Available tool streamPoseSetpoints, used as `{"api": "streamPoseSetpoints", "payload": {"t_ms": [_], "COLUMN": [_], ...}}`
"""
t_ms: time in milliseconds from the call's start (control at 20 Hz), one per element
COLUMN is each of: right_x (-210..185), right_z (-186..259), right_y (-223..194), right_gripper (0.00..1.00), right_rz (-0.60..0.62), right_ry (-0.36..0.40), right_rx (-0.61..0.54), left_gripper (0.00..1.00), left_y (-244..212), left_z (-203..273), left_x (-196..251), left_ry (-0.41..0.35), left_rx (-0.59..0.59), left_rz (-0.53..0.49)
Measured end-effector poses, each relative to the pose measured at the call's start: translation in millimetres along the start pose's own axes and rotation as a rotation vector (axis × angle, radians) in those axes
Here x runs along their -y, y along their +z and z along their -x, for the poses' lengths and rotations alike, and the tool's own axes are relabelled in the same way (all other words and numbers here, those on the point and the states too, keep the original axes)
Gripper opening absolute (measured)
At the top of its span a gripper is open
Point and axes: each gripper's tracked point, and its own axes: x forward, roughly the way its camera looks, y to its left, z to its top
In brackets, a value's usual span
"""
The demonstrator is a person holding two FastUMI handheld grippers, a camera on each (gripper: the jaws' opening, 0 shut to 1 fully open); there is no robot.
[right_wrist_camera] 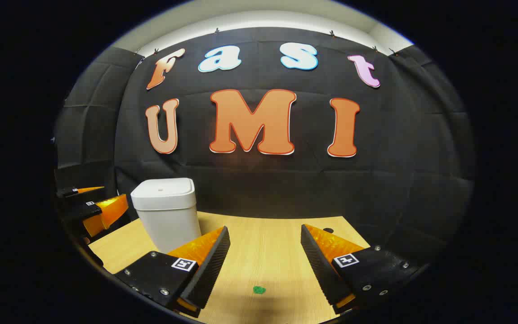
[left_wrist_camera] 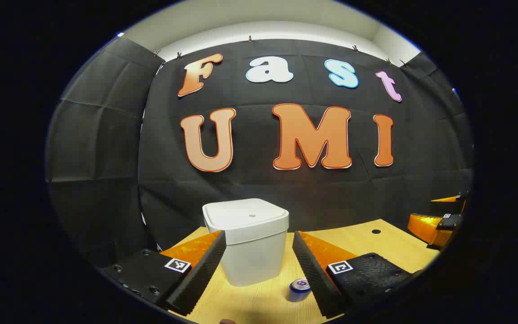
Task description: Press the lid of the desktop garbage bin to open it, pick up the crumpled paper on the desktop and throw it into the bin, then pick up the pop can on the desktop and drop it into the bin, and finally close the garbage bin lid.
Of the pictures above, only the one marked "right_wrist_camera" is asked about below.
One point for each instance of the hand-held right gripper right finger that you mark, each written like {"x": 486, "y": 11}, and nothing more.
{"x": 319, "y": 265}

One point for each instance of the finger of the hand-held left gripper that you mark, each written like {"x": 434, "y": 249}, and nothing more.
{"x": 72, "y": 192}
{"x": 110, "y": 209}

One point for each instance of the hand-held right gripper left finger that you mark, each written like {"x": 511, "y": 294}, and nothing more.
{"x": 212, "y": 265}

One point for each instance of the green paper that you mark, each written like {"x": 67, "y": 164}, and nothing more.
{"x": 259, "y": 290}

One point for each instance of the white desktop garbage bin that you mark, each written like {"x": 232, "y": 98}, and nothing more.
{"x": 164, "y": 216}

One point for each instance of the wooden desktop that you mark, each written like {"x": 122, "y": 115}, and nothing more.
{"x": 263, "y": 252}

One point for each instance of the black backdrop cloth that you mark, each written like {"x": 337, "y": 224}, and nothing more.
{"x": 286, "y": 189}

